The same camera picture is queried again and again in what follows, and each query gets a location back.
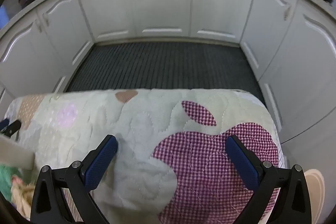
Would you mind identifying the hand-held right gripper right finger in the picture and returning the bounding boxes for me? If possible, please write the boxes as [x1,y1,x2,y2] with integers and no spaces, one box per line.
[225,135,313,224]

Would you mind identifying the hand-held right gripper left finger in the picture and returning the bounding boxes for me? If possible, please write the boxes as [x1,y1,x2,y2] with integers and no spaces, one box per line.
[30,134,118,224]

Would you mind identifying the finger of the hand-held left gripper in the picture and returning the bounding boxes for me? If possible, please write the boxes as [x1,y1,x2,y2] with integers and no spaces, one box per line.
[0,120,22,138]

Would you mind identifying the green fluffy cloth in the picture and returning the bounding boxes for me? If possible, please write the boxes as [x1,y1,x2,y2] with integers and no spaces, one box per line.
[0,164,23,202]

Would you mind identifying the beige round plastic bin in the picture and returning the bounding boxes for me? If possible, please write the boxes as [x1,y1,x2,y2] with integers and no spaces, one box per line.
[299,168,327,224]

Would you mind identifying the small cream white box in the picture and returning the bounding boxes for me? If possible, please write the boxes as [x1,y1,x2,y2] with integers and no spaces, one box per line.
[0,136,35,170]

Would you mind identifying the apple print quilted blanket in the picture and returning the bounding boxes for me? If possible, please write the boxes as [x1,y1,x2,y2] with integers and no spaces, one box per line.
[4,88,289,224]

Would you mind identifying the crumpled yellowish tissue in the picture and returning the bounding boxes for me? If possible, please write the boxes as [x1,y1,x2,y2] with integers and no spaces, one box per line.
[10,177,36,220]

